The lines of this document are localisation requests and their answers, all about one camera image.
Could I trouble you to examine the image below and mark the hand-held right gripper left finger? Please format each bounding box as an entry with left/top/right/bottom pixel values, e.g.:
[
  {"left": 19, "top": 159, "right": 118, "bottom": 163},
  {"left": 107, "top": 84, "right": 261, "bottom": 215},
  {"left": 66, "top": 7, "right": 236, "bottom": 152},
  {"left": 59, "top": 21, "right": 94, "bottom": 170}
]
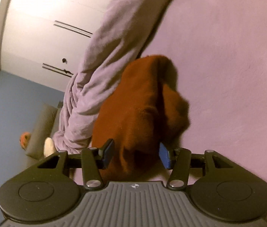
[{"left": 37, "top": 138, "right": 115, "bottom": 190}]

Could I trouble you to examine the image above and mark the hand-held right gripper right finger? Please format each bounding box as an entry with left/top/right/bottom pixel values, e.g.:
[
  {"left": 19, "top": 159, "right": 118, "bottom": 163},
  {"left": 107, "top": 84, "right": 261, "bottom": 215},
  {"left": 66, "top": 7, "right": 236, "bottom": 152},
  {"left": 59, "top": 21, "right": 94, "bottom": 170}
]
[{"left": 159, "top": 142, "right": 229, "bottom": 190}]

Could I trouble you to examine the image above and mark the orange plush toy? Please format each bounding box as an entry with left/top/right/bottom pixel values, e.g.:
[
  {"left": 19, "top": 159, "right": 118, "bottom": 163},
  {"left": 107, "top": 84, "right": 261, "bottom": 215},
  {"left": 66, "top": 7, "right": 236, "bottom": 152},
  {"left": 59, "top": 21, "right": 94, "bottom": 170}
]
[{"left": 20, "top": 132, "right": 32, "bottom": 150}]

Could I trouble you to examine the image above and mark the lilac fleece blanket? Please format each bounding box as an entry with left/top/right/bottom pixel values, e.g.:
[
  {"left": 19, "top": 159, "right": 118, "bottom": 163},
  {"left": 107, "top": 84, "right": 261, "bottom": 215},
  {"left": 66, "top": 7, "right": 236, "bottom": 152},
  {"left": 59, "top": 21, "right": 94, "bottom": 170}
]
[{"left": 53, "top": 0, "right": 186, "bottom": 155}]

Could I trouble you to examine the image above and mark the cream plush toy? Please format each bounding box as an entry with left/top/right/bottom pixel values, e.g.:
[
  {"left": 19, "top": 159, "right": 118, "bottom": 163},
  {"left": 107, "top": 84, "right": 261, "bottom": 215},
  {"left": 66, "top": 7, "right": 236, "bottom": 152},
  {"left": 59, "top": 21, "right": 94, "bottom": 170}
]
[{"left": 43, "top": 137, "right": 57, "bottom": 158}]

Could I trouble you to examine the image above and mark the brown knit sweater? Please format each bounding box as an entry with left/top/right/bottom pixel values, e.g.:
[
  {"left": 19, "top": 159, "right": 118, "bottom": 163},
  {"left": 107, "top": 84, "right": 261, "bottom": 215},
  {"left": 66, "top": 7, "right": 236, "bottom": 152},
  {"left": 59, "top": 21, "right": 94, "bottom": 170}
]
[{"left": 91, "top": 55, "right": 192, "bottom": 183}]

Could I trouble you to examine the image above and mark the grey green pillow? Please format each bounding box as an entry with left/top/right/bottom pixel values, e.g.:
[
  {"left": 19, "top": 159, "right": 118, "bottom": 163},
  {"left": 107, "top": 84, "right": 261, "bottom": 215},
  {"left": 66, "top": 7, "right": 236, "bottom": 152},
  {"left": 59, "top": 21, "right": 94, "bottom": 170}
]
[{"left": 26, "top": 103, "right": 60, "bottom": 159}]

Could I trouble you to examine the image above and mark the white wardrobe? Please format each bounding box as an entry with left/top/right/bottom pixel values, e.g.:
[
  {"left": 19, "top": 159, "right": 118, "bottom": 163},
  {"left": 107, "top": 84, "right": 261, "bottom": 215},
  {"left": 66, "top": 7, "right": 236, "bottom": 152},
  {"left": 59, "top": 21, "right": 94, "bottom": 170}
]
[{"left": 2, "top": 0, "right": 122, "bottom": 92}]

